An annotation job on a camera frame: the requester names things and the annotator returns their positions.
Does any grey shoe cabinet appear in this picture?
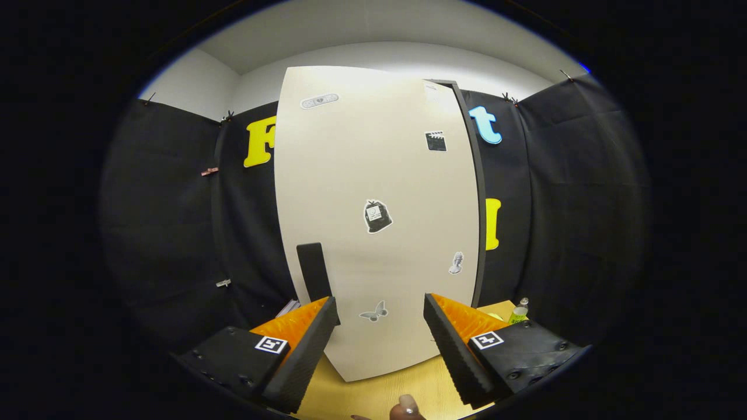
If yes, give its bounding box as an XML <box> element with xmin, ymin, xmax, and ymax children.
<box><xmin>429</xmin><ymin>79</ymin><xmax>488</xmax><ymax>309</ymax></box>

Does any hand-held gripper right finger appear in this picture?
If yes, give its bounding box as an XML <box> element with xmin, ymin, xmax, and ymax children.
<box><xmin>423</xmin><ymin>293</ymin><xmax>590</xmax><ymax>409</ymax></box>

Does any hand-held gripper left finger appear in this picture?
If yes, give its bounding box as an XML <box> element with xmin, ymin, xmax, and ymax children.
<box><xmin>175</xmin><ymin>296</ymin><xmax>341</xmax><ymax>415</ymax></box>

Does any black backdrop cloth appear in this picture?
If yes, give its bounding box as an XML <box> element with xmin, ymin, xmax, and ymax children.
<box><xmin>99</xmin><ymin>73</ymin><xmax>651</xmax><ymax>362</ymax></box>

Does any beige shoe cabinet door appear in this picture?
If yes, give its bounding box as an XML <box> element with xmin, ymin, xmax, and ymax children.
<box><xmin>274</xmin><ymin>65</ymin><xmax>482</xmax><ymax>383</ymax></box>

